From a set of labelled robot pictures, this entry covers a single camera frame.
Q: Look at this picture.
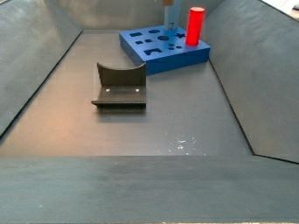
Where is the blue shape sorter block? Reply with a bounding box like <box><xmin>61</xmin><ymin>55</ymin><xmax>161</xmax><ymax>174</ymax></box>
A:
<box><xmin>119</xmin><ymin>25</ymin><xmax>211</xmax><ymax>75</ymax></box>

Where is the dark grey curved fixture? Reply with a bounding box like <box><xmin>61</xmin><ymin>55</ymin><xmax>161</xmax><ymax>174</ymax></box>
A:
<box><xmin>91</xmin><ymin>64</ymin><xmax>147</xmax><ymax>107</ymax></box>

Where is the light blue flat peg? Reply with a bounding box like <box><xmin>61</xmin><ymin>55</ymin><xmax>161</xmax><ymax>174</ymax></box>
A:
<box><xmin>163</xmin><ymin>0</ymin><xmax>182</xmax><ymax>31</ymax></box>

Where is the red hexagonal peg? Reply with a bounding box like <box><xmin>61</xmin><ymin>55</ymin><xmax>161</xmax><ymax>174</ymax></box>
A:
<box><xmin>186</xmin><ymin>7</ymin><xmax>206</xmax><ymax>46</ymax></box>

